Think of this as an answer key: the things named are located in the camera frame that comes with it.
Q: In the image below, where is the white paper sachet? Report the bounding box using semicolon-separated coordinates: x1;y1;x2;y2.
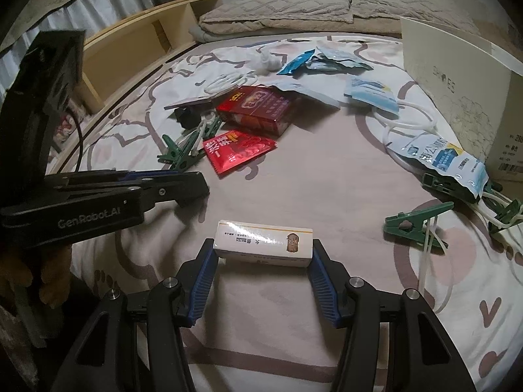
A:
266;81;340;108

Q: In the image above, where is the green clothes peg right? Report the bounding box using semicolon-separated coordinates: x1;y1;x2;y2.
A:
421;172;522;235

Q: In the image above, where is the grey quilted pillow left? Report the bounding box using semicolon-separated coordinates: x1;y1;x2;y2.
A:
199;0;353;25

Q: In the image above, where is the red foil sachet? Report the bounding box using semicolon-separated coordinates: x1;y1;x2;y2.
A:
203;130;277;175

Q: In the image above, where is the white cardboard storage box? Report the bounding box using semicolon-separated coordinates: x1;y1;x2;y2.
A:
401;18;522;181

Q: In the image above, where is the grey quilted pillow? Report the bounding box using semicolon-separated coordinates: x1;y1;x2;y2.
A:
350;0;480;36
199;0;353;25

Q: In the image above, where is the blue white wipes pack near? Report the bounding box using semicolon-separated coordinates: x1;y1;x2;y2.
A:
387;131;488;204

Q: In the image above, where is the grey quilted pillow right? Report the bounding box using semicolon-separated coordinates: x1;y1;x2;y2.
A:
350;0;480;36

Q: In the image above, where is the red cigarette box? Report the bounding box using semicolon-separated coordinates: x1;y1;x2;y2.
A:
216;86;299;136

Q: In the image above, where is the green clothes peg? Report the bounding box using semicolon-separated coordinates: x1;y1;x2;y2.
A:
383;202;454;244
157;116;223;172
421;172;522;235

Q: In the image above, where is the wooden bedside shelf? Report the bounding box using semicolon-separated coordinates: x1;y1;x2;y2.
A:
47;0;222;174

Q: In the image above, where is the white small medicine box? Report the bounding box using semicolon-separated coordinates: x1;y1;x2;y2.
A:
214;220;313;267

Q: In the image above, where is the white coiled cable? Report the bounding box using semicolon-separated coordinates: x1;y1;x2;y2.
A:
382;99;438;140

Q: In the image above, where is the green clothes peg front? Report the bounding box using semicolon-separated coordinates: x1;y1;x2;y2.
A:
383;202;454;244

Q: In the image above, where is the green clothes peg left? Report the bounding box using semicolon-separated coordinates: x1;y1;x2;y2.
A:
157;116;223;172

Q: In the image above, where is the blue white wipes pack middle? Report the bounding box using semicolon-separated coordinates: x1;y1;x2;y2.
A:
344;76;399;115

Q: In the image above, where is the grey window curtain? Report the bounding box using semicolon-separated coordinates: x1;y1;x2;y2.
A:
1;0;153;93

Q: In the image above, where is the blue white wipes pack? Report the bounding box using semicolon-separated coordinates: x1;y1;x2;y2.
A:
387;131;488;204
344;76;399;115

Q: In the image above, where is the white crumpled tissue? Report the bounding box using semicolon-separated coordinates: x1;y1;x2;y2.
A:
247;49;284;75

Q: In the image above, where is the blue snack packets pile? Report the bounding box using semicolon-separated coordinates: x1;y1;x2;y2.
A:
278;45;373;75

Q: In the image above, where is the patterned white pink blanket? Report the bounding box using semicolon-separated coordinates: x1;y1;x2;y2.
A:
72;38;522;391

